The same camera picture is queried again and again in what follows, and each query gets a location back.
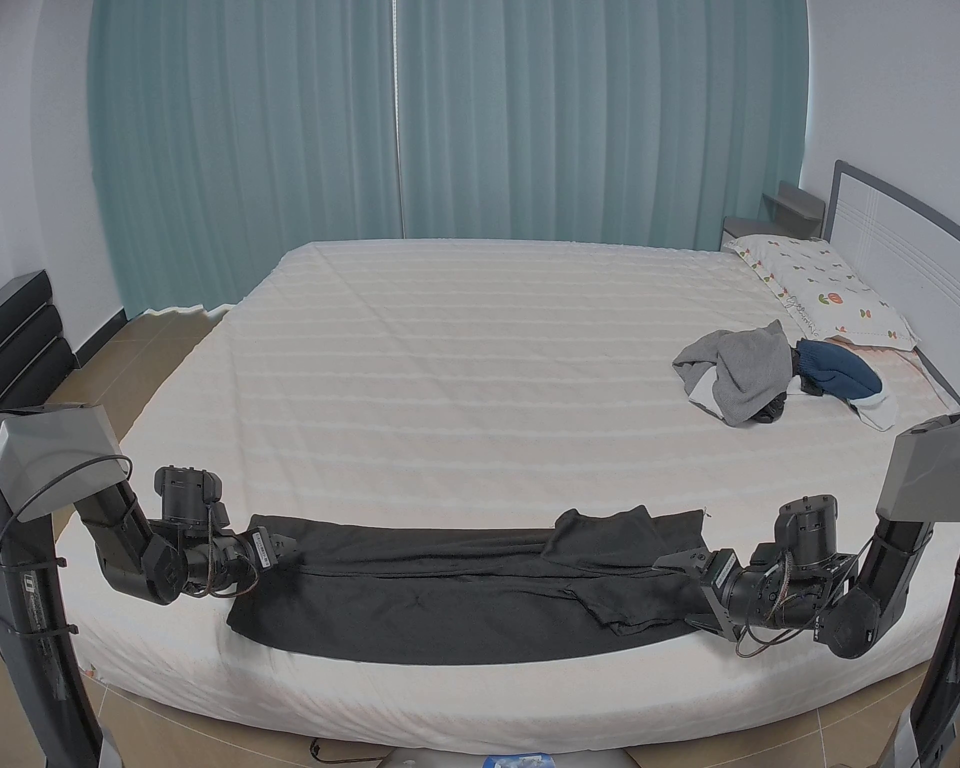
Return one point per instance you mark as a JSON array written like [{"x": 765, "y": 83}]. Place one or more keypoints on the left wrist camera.
[{"x": 220, "y": 517}]

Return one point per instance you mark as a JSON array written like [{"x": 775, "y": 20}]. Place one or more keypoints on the grey bedside table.
[{"x": 791, "y": 204}]

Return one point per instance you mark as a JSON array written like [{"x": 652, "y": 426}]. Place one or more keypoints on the pile of clothes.
[{"x": 750, "y": 367}]

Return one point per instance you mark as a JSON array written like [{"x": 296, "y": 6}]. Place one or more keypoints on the blue-green curtain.
[
  {"x": 600, "y": 112},
  {"x": 247, "y": 150}
]

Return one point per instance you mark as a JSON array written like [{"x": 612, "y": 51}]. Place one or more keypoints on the bed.
[{"x": 450, "y": 375}]

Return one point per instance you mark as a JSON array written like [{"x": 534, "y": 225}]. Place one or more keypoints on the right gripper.
[{"x": 735, "y": 592}]

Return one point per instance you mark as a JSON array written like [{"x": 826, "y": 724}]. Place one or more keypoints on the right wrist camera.
[{"x": 769, "y": 556}]

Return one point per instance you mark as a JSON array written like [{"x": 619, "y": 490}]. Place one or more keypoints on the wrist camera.
[
  {"x": 769, "y": 556},
  {"x": 220, "y": 517}
]

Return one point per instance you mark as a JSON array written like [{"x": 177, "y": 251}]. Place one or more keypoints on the black T-shirt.
[{"x": 450, "y": 600}]

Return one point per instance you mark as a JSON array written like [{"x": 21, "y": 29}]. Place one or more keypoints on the black chest of drawers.
[{"x": 30, "y": 345}]

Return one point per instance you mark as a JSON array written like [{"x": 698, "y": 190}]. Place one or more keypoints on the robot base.
[{"x": 517, "y": 762}]

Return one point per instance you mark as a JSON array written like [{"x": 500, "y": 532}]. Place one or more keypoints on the white printed pillow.
[{"x": 825, "y": 292}]

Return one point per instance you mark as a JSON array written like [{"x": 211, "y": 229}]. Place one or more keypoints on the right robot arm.
[{"x": 911, "y": 480}]

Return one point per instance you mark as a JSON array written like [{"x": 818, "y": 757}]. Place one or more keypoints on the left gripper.
[{"x": 255, "y": 555}]

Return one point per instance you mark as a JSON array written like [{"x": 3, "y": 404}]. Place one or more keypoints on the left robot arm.
[{"x": 56, "y": 442}]

